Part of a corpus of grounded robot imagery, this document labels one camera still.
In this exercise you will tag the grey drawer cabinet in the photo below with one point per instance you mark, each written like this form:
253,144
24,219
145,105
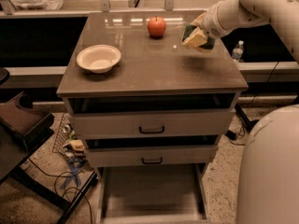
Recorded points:
148,66

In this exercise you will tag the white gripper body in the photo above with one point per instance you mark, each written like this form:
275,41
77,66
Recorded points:
210,24

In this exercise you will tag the dark brown chair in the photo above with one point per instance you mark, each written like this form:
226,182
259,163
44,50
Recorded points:
23,130

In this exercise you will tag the black power adapter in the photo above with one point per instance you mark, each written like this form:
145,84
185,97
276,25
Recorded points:
231,135

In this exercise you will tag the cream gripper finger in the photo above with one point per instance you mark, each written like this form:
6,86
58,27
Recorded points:
198,21
194,37

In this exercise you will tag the dark green sponge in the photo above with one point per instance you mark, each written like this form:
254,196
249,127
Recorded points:
209,45

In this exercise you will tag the clear plastic water bottle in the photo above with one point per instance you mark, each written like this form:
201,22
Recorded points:
238,51

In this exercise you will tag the wire mesh basket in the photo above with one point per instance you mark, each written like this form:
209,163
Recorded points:
66,143

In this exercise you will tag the top grey drawer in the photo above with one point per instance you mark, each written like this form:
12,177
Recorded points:
153,116

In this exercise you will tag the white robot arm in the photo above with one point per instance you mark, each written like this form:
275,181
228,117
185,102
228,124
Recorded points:
268,188

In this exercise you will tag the black table leg frame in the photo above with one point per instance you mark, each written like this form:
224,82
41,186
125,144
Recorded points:
248,124

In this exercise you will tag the bottom open grey drawer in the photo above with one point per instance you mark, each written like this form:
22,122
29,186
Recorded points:
152,194

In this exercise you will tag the middle grey drawer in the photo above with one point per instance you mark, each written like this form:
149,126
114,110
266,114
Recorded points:
151,150

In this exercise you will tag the red apple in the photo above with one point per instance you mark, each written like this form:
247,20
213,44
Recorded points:
156,26

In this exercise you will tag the white paper bowl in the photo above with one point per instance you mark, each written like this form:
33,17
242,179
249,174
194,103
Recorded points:
98,59

